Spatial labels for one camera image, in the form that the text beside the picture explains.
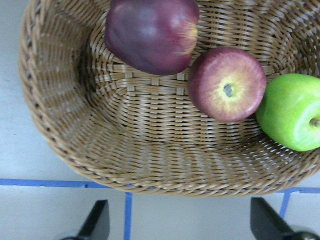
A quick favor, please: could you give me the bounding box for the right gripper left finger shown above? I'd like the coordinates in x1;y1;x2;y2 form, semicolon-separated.
61;199;110;240

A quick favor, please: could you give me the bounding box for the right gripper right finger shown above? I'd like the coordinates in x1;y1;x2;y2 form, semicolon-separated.
250;197;320;240

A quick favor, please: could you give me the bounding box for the green apple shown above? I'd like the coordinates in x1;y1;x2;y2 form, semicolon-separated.
256;73;320;152

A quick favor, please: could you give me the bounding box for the red yellow apple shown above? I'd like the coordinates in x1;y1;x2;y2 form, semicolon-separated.
188;46;267;123

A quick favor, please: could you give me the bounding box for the dark red apple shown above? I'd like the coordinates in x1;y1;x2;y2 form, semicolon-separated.
104;0;200;76

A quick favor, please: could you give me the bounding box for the wicker basket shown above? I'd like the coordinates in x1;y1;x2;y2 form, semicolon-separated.
19;0;320;197

